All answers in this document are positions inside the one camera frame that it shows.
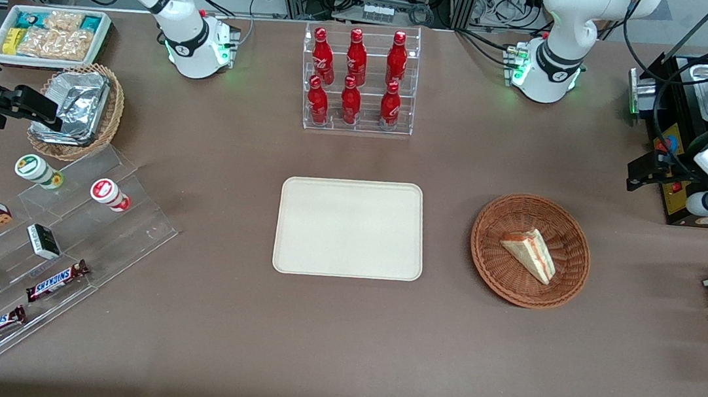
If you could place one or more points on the triangular sandwich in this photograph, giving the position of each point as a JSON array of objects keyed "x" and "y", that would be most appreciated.
[{"x": 532, "y": 253}]

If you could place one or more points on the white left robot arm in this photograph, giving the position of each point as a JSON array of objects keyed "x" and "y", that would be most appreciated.
[{"x": 566, "y": 23}]

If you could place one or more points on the wicker basket with foil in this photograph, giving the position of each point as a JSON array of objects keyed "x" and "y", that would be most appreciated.
[{"x": 114, "y": 114}]

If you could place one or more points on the empty brown wicker basket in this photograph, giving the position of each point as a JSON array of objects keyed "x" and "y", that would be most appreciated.
[{"x": 503, "y": 277}]

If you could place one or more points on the cream plastic tray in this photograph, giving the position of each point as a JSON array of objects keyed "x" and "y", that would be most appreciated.
[{"x": 351, "y": 228}]

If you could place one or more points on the black food warmer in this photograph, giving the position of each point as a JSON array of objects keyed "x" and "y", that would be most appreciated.
[{"x": 675, "y": 206}]

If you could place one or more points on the aluminium foil container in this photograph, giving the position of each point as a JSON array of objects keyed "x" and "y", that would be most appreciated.
[{"x": 78, "y": 100}]

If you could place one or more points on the yellow snack packet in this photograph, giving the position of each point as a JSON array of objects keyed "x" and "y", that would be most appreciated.
[{"x": 12, "y": 41}]

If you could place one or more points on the large clear cracker bag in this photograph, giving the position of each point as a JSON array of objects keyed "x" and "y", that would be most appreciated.
[{"x": 54, "y": 43}]

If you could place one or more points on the green lid yogurt cup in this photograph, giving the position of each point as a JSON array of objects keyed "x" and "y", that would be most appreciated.
[{"x": 31, "y": 166}]

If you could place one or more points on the teal snack packet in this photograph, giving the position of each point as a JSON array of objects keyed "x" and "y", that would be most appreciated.
[
  {"x": 91, "y": 23},
  {"x": 29, "y": 20}
]

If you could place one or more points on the small clear cracker bag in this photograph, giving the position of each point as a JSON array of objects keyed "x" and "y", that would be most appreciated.
[{"x": 63, "y": 20}]

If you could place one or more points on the red lid yogurt cup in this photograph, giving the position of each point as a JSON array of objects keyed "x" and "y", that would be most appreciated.
[{"x": 106, "y": 191}]

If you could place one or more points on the clear acrylic stepped shelf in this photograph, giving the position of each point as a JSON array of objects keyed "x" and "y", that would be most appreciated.
[{"x": 126, "y": 234}]

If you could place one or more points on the red cola bottle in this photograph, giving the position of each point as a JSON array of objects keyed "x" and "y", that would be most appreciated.
[
  {"x": 323, "y": 57},
  {"x": 356, "y": 57},
  {"x": 317, "y": 104},
  {"x": 397, "y": 58},
  {"x": 350, "y": 103},
  {"x": 390, "y": 107}
]

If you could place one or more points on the clear acrylic bottle rack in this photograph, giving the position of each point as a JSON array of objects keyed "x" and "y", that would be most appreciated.
[{"x": 367, "y": 104}]

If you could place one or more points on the white power strip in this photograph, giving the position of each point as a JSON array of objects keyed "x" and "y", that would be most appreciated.
[{"x": 377, "y": 11}]

